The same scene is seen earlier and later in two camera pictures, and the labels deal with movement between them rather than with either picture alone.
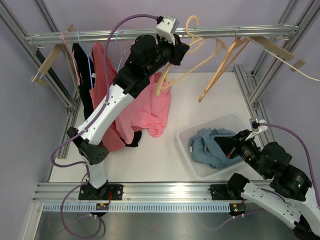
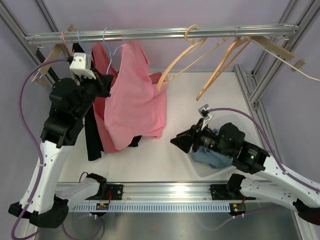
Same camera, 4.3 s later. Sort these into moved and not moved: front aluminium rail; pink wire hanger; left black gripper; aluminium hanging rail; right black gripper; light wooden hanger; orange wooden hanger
Moved: light wooden hanger; left black gripper; right black gripper
Not moved: front aluminium rail; orange wooden hanger; pink wire hanger; aluminium hanging rail
